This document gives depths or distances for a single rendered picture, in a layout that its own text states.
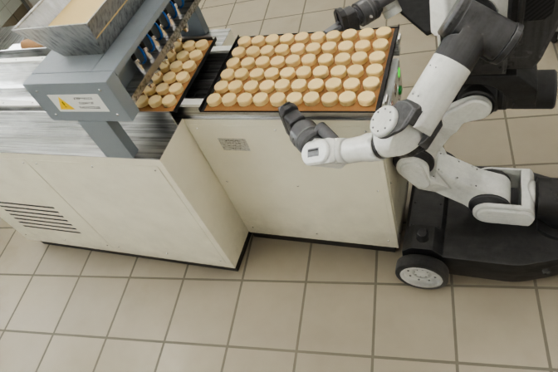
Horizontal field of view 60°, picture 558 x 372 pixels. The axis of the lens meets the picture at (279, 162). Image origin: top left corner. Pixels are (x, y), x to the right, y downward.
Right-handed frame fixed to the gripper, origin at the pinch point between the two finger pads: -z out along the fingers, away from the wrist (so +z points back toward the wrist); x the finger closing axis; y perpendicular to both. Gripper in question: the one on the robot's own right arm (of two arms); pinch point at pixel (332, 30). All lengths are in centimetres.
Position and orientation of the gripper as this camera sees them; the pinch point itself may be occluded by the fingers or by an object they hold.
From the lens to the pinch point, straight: 178.2
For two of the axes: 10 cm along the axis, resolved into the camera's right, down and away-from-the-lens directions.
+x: -2.8, -6.4, -7.2
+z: 8.5, -5.2, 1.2
